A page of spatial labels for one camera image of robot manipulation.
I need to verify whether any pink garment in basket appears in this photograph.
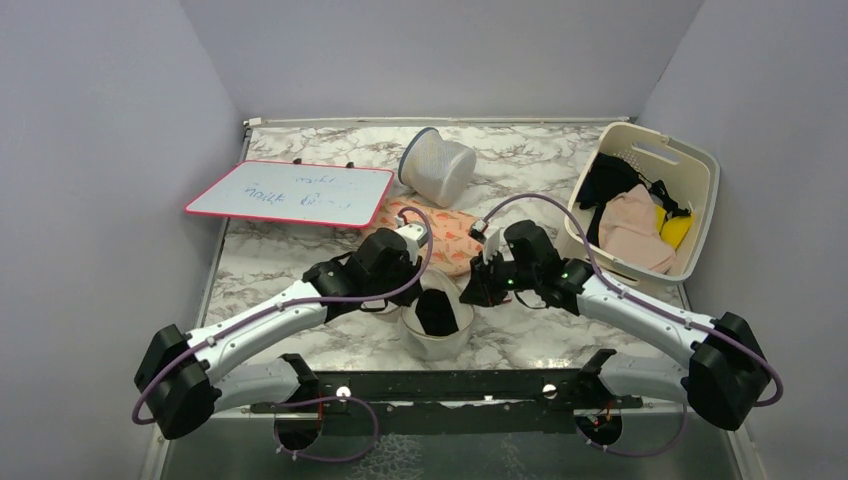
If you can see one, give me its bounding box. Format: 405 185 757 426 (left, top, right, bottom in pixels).
599 185 676 273

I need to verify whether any yellow garment in basket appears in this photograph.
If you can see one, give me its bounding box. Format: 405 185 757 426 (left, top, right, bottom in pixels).
655 205 694 250

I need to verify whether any black mounting rail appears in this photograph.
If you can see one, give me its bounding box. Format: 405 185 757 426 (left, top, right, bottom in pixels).
250 368 643 436

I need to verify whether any cream plastic laundry basket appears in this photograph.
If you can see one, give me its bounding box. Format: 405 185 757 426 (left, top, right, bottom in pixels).
556 122 720 288

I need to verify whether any white cylindrical mesh laundry bag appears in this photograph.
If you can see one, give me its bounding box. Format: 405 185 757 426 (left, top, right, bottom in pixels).
398 127 476 208

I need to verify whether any black bra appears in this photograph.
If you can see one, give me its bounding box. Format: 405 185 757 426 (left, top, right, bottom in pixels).
414 289 459 337

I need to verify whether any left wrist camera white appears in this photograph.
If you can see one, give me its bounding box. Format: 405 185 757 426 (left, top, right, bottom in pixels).
394 222 430 262

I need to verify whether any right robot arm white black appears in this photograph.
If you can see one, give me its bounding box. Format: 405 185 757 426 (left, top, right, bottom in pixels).
460 220 773 431

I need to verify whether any pink framed whiteboard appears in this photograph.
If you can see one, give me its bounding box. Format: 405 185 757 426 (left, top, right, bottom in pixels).
184 160 395 229

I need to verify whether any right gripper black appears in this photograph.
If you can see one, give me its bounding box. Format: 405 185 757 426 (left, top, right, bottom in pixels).
459 247 539 308

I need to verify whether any black garment in basket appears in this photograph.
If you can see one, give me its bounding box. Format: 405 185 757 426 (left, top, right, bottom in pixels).
577 153 692 247

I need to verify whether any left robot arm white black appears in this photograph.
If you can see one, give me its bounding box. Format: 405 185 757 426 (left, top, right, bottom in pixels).
131 223 432 440

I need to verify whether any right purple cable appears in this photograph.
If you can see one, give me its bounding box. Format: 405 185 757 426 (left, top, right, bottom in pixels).
476 193 785 458

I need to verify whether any orange tulip print laundry bag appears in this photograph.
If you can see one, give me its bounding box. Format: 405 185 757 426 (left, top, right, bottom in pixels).
362 197 482 277

